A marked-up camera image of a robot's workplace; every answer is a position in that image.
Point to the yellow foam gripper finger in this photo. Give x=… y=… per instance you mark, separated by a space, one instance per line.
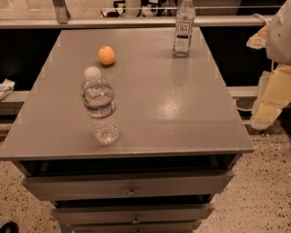
x=274 y=94
x=259 y=39

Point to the orange fruit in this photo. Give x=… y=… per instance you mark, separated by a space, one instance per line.
x=106 y=55

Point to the tall bottle white label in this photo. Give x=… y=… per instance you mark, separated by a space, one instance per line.
x=184 y=28

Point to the grey drawer cabinet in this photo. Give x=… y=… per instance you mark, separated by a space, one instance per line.
x=175 y=114

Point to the top grey drawer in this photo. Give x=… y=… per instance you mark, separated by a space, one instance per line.
x=128 y=185

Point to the grey drawer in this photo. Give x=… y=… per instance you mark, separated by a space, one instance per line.
x=128 y=185
x=133 y=214
x=156 y=227

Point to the middle grey drawer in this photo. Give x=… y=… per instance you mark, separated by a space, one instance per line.
x=133 y=214

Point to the clear water bottle red label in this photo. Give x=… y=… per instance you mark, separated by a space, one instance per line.
x=98 y=99

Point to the bottom grey drawer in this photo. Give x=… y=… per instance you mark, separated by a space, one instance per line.
x=156 y=227

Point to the grey metal railing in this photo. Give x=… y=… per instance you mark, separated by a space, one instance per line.
x=29 y=14

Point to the white crumpled packet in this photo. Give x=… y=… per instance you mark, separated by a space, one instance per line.
x=6 y=88

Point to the black shoe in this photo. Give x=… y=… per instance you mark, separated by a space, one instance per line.
x=9 y=227

